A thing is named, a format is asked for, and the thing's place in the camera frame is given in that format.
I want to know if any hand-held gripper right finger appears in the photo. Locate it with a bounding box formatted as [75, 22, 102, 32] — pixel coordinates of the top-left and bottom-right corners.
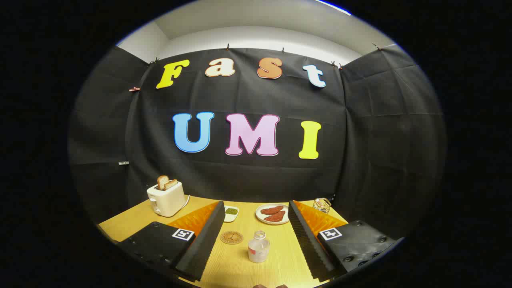
[288, 200, 404, 282]

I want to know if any clear plastic juice bottle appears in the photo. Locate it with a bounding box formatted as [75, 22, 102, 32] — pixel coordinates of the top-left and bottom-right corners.
[248, 231, 270, 264]

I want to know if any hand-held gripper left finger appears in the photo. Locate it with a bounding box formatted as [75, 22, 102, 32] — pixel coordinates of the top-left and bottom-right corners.
[116, 201, 226, 282]

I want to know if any white round plate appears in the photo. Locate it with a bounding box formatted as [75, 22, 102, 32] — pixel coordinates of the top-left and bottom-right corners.
[255, 203, 290, 225]

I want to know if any round cork coaster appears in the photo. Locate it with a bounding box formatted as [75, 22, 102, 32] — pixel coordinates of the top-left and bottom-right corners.
[220, 231, 244, 245]

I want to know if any wooden table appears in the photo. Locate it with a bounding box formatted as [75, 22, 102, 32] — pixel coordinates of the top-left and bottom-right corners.
[99, 195, 348, 288]

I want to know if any wire mesh holder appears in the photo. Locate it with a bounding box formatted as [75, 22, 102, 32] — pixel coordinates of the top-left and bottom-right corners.
[313, 198, 332, 214]

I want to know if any cream toaster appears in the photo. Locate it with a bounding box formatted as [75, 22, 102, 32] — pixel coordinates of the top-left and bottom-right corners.
[147, 181, 186, 218]

